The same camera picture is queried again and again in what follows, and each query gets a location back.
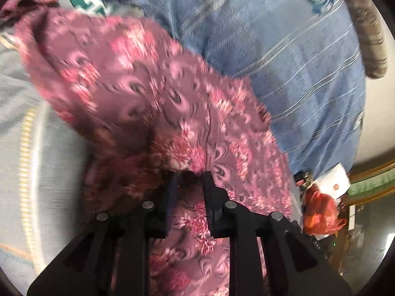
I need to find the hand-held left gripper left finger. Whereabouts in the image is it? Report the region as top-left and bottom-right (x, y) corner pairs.
(27, 171), (180, 296)

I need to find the blue plaid quilt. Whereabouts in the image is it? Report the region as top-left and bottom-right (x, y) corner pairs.
(59, 0), (367, 173)

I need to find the bunch of keys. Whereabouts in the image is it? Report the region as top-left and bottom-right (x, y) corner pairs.
(293, 171), (314, 188)

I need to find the white paper bag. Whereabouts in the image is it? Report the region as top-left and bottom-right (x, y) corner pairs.
(315, 163), (351, 200)

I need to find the red plastic bag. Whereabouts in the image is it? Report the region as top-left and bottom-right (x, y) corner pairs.
(302, 185), (348, 237)

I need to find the grey star-print bedsheet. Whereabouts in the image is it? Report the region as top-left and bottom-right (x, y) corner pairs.
(0, 0), (145, 287)

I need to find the wooden green-panel furniture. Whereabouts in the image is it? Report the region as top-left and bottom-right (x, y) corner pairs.
(347, 163), (395, 206)

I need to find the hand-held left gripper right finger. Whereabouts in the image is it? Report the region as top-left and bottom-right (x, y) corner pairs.
(202, 170), (353, 296)

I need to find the pink floral garment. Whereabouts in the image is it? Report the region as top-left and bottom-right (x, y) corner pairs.
(0, 0), (295, 296)

